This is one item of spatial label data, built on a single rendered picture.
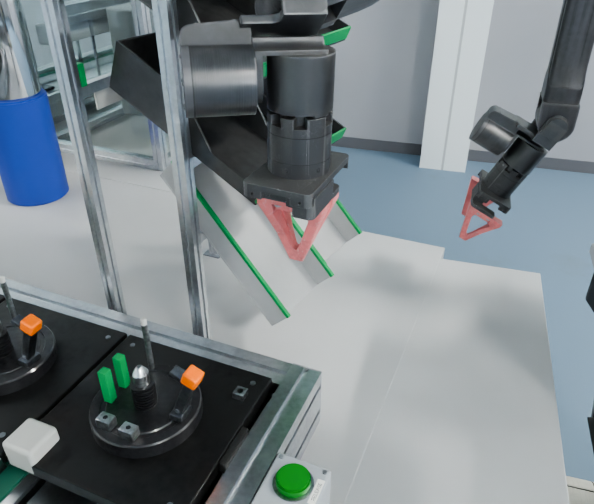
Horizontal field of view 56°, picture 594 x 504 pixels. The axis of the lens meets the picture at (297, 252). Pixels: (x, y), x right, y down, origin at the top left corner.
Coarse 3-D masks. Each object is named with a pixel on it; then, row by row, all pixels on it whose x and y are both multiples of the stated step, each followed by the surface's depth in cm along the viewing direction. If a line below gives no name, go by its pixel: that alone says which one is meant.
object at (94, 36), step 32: (32, 0) 155; (64, 0) 151; (96, 0) 147; (128, 0) 143; (32, 32) 160; (96, 32) 152; (128, 32) 148; (96, 64) 157; (64, 128) 174; (96, 128) 168; (128, 128) 164
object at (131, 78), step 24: (120, 48) 76; (144, 48) 81; (120, 72) 78; (144, 72) 75; (144, 96) 77; (192, 120) 74; (216, 120) 84; (240, 120) 86; (264, 120) 84; (192, 144) 76; (216, 144) 80; (240, 144) 82; (264, 144) 84; (216, 168) 76; (240, 168) 78; (240, 192) 75
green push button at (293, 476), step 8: (288, 464) 66; (296, 464) 66; (280, 472) 65; (288, 472) 65; (296, 472) 65; (304, 472) 65; (280, 480) 64; (288, 480) 64; (296, 480) 64; (304, 480) 64; (280, 488) 63; (288, 488) 63; (296, 488) 63; (304, 488) 63; (288, 496) 63; (296, 496) 63
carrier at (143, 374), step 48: (144, 336) 74; (96, 384) 77; (144, 384) 69; (240, 384) 77; (48, 432) 68; (96, 432) 68; (144, 432) 68; (192, 432) 70; (48, 480) 66; (96, 480) 64; (144, 480) 64; (192, 480) 64
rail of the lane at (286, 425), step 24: (288, 384) 78; (312, 384) 78; (288, 408) 75; (312, 408) 80; (240, 432) 70; (264, 432) 71; (288, 432) 71; (312, 432) 83; (240, 456) 68; (264, 456) 68; (240, 480) 66
